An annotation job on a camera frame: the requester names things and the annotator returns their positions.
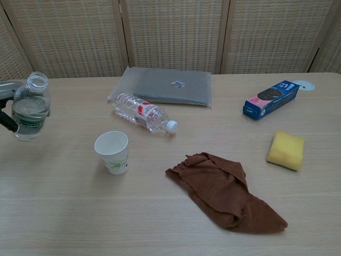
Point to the white paper cup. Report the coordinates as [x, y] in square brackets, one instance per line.
[113, 160]

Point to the blue cookie box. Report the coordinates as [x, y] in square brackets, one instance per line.
[269, 102]

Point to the woven folding screen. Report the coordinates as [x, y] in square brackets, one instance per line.
[170, 34]

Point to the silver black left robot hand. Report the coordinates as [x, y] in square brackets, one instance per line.
[6, 90]

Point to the yellow sponge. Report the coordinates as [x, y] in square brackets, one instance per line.
[286, 150]

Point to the brown cloth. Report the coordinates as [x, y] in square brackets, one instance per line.
[218, 186]

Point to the green label water bottle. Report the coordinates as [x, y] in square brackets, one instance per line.
[30, 117]

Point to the red label water bottle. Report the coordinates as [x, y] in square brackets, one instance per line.
[144, 113]

